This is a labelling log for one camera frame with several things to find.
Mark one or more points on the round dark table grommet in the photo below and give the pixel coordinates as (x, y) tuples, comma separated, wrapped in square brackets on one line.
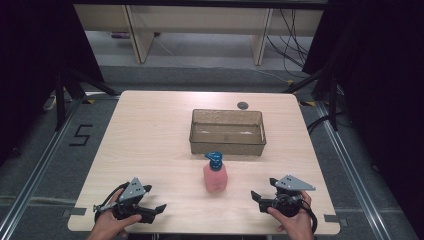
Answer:
[(242, 105)]

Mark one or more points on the aluminium floor rail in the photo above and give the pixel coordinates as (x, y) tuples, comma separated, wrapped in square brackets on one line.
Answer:
[(353, 173), (40, 170)]

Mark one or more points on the grey tape patch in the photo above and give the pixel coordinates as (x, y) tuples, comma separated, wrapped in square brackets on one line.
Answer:
[(331, 218), (77, 211)]

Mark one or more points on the black metal stand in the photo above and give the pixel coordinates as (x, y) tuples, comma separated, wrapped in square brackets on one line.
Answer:
[(60, 100), (332, 100)]

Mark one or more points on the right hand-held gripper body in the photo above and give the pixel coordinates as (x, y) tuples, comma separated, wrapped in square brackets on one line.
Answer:
[(287, 196)]

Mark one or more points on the person's right hand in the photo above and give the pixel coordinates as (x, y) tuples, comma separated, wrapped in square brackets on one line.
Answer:
[(295, 224)]

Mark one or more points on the pink soap bottle blue pump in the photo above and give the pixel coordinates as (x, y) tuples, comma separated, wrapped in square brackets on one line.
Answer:
[(215, 176)]

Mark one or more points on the person's left hand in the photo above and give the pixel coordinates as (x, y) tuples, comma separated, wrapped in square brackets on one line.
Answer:
[(108, 225)]

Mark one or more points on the black curtain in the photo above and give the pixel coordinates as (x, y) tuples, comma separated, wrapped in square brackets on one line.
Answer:
[(30, 60), (383, 83)]

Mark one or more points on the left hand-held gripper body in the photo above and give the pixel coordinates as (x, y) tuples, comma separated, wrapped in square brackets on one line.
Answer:
[(132, 190)]

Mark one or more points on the clear brown plastic bin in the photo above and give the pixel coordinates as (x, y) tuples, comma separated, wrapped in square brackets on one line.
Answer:
[(227, 138)]

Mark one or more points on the beige wooden shelf unit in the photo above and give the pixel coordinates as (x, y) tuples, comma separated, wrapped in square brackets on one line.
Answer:
[(200, 21)]

